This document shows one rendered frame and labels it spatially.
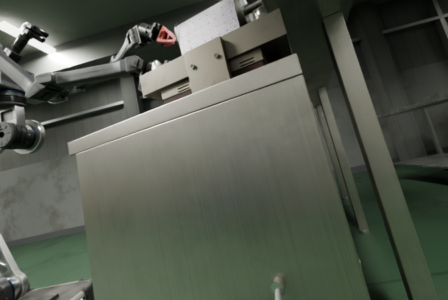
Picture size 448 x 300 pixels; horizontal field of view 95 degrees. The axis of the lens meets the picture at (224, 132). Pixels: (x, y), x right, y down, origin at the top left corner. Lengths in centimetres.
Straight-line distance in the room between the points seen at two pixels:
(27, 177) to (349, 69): 606
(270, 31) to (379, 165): 52
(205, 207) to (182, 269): 15
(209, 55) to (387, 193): 65
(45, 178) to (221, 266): 553
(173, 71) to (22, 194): 586
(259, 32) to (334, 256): 44
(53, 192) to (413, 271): 560
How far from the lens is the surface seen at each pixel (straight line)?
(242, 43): 50
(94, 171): 66
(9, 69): 126
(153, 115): 51
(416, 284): 90
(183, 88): 55
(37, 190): 601
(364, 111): 78
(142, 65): 88
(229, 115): 40
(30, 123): 163
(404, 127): 462
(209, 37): 80
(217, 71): 48
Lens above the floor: 75
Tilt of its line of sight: 8 degrees up
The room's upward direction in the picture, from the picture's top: 13 degrees counter-clockwise
